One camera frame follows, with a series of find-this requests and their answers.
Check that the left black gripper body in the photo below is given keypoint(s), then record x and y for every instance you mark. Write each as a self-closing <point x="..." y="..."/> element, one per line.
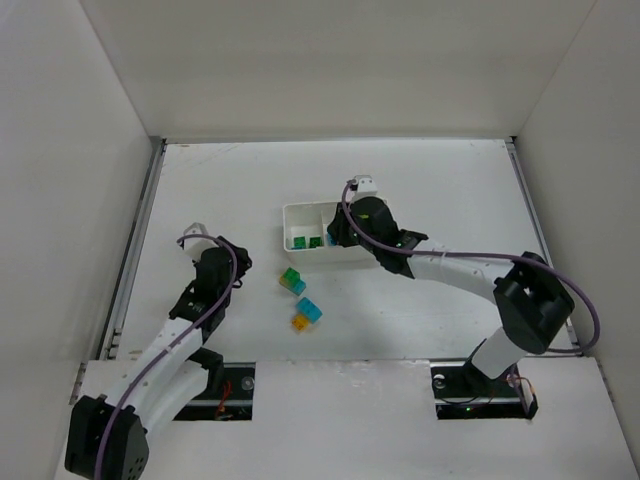
<point x="236" y="253"/>

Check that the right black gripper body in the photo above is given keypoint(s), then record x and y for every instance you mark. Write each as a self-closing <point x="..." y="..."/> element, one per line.
<point x="342" y="226"/>

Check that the orange lego brick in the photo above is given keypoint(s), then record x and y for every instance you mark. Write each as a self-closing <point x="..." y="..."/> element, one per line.
<point x="300" y="323"/>

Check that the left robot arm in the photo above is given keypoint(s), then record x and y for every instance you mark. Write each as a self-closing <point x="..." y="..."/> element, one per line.
<point x="110" y="435"/>

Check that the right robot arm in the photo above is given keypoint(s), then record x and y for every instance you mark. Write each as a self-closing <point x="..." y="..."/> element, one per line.
<point x="531" y="302"/>

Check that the white divided container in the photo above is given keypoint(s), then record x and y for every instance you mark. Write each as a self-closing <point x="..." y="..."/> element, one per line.
<point x="311" y="220"/>

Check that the green yellow blue lego stack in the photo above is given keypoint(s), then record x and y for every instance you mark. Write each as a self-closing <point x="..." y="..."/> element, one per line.
<point x="292" y="281"/>

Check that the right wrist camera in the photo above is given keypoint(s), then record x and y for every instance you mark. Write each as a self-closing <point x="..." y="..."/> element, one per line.
<point x="362" y="186"/>

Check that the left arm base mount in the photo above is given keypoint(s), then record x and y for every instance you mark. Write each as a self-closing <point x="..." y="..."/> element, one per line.
<point x="229" y="392"/>

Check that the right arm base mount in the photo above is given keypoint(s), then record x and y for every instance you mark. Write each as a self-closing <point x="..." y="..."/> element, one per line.
<point x="486" y="385"/>

